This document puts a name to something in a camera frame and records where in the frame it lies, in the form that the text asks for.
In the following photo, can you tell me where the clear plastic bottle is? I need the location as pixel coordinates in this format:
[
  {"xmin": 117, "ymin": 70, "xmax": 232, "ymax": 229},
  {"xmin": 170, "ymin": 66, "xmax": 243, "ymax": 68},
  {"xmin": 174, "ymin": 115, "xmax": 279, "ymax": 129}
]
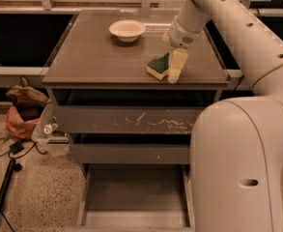
[{"xmin": 43, "ymin": 123, "xmax": 58, "ymax": 135}]

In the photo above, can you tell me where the grey middle drawer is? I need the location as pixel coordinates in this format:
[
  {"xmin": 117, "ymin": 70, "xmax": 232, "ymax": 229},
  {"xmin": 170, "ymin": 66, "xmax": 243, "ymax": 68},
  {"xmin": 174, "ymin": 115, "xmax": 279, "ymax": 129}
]
[{"xmin": 70, "ymin": 144, "xmax": 189, "ymax": 164}]

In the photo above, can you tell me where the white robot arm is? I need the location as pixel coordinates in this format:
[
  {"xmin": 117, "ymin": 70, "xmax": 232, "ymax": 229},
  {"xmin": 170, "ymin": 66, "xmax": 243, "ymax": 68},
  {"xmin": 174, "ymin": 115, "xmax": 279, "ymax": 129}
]
[{"xmin": 169, "ymin": 0, "xmax": 283, "ymax": 232}]

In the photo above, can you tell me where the grey open bottom drawer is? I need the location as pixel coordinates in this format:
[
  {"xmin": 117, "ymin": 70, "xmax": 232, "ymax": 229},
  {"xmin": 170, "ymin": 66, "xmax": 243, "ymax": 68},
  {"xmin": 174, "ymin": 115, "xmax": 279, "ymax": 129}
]
[{"xmin": 77, "ymin": 164, "xmax": 194, "ymax": 232}]

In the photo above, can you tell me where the white bowl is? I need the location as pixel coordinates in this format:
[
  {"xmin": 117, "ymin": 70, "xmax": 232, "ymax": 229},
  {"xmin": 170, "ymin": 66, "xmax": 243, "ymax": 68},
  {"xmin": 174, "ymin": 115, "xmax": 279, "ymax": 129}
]
[{"xmin": 109, "ymin": 20, "xmax": 146, "ymax": 43}]

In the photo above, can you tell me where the grey top drawer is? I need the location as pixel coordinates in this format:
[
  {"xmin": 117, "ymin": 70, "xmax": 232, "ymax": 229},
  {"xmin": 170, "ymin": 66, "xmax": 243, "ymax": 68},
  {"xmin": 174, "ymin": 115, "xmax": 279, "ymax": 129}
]
[{"xmin": 54, "ymin": 105, "xmax": 202, "ymax": 134}]

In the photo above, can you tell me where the small black floor adapter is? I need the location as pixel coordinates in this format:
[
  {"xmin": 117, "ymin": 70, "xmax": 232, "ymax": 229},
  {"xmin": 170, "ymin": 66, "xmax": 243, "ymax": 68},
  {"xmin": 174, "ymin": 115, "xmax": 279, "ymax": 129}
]
[{"xmin": 10, "ymin": 141, "xmax": 24, "ymax": 155}]

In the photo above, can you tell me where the green and yellow sponge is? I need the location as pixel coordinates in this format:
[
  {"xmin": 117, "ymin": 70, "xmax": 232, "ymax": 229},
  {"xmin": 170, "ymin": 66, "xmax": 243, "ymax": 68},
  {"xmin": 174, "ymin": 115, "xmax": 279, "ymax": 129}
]
[{"xmin": 146, "ymin": 53, "xmax": 169, "ymax": 80}]

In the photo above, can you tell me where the clear plastic bin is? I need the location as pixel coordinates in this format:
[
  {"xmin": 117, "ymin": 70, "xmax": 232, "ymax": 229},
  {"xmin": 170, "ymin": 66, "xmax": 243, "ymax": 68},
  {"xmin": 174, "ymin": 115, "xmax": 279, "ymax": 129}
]
[{"xmin": 32, "ymin": 103, "xmax": 70, "ymax": 157}]

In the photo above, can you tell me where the brown cloth bag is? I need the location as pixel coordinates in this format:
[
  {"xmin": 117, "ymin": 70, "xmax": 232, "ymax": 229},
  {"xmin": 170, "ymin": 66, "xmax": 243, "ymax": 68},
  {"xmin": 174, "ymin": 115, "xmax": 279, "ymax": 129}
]
[{"xmin": 6, "ymin": 76, "xmax": 48, "ymax": 121}]

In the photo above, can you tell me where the grey drawer cabinet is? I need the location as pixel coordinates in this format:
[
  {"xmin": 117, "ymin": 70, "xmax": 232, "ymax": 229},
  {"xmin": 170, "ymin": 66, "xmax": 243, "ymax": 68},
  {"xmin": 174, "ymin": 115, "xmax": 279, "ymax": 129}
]
[{"xmin": 42, "ymin": 9, "xmax": 230, "ymax": 179}]

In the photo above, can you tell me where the black stand leg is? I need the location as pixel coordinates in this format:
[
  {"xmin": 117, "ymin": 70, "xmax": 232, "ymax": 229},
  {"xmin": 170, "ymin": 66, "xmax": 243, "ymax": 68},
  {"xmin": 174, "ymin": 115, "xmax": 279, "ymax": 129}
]
[{"xmin": 0, "ymin": 158, "xmax": 23, "ymax": 232}]

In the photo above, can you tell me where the orange cloth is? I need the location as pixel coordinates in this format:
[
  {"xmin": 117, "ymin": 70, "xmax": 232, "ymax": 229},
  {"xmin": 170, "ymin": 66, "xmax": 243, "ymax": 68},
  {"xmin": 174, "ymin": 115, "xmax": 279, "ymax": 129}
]
[{"xmin": 5, "ymin": 106, "xmax": 39, "ymax": 139}]

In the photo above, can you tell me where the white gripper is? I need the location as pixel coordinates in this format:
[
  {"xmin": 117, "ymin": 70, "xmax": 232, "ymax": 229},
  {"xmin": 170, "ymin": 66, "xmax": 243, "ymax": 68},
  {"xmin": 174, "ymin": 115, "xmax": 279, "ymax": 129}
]
[{"xmin": 162, "ymin": 16, "xmax": 201, "ymax": 83}]

